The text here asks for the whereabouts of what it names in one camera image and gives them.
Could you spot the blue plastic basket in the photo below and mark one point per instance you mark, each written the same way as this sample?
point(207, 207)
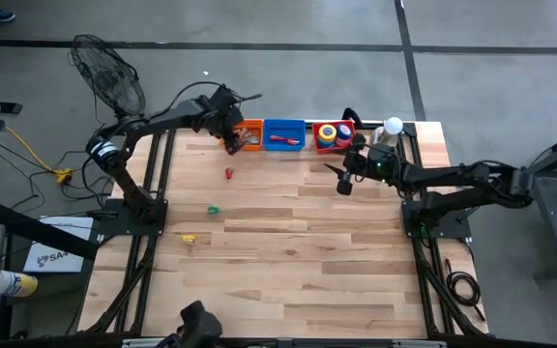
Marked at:
point(283, 128)

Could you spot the orange plastic basket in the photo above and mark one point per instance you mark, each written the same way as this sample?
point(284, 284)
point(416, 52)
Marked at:
point(254, 123)

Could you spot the small yellow stapler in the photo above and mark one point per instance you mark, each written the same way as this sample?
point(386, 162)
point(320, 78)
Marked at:
point(189, 238)

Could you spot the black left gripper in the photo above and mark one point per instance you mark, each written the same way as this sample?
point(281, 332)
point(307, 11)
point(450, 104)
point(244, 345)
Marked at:
point(224, 111)

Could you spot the yellow tape roll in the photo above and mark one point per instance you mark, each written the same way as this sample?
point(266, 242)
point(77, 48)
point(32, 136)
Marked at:
point(321, 133)

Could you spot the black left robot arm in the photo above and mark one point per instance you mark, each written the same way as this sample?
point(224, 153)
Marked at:
point(162, 118)

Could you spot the pink tape roll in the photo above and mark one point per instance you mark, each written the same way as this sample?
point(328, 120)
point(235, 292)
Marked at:
point(344, 143)

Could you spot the white printed sign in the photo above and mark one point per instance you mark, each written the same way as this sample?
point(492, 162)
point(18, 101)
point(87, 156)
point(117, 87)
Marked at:
point(56, 256)

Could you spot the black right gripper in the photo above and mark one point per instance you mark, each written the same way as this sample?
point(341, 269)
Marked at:
point(377, 164)

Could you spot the red plastic basket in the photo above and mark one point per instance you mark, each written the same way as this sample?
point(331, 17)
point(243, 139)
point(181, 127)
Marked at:
point(354, 130)

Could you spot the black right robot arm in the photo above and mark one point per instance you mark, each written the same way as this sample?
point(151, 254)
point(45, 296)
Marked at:
point(452, 175)

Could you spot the white and yellow bottle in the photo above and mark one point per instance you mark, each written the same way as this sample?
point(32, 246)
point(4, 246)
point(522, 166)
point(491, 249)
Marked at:
point(20, 285)

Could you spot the black floor fan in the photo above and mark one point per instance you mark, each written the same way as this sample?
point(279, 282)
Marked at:
point(109, 77)

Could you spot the black aluminium table frame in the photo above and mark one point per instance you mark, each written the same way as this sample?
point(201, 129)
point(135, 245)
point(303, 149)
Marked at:
point(420, 270)

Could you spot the small green stapler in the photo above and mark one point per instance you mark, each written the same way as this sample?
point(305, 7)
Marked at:
point(214, 211)

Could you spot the small red stapler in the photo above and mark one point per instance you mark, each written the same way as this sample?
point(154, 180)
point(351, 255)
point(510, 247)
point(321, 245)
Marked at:
point(277, 138)
point(228, 173)
point(292, 141)

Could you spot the white bulb table lamp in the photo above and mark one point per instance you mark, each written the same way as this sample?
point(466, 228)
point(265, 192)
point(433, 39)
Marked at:
point(393, 125)

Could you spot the black stand beam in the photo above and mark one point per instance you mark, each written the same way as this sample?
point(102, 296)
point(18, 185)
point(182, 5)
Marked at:
point(41, 232)

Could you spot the pink toy airplane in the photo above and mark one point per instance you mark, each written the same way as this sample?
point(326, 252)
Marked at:
point(247, 135)

